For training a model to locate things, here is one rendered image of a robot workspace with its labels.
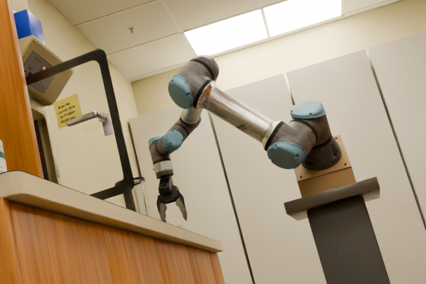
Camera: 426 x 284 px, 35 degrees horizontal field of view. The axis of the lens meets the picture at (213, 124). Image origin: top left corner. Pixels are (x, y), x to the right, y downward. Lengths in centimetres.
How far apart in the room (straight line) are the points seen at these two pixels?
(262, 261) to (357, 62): 160
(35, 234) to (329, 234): 134
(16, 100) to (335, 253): 116
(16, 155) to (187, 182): 322
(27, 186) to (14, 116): 72
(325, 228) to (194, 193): 268
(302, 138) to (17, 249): 132
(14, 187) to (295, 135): 130
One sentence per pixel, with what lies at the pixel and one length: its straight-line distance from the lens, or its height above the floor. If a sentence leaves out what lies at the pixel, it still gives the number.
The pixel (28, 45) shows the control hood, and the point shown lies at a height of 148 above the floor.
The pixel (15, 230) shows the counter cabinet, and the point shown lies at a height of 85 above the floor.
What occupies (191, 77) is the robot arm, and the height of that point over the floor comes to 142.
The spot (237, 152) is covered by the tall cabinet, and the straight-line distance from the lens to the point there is 492.
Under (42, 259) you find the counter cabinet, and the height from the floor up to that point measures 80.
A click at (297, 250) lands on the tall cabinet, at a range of 480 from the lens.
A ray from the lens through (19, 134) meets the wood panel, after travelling 182.
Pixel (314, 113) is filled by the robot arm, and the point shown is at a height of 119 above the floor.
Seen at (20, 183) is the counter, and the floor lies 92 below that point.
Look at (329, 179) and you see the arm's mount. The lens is 239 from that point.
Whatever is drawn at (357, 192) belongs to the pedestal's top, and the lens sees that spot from 228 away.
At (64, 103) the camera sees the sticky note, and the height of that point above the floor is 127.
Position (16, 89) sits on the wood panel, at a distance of 186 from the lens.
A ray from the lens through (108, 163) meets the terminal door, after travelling 176.
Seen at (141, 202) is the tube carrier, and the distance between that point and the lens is 238.
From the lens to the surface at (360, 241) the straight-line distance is 233.
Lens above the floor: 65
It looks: 15 degrees up
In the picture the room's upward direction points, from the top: 15 degrees counter-clockwise
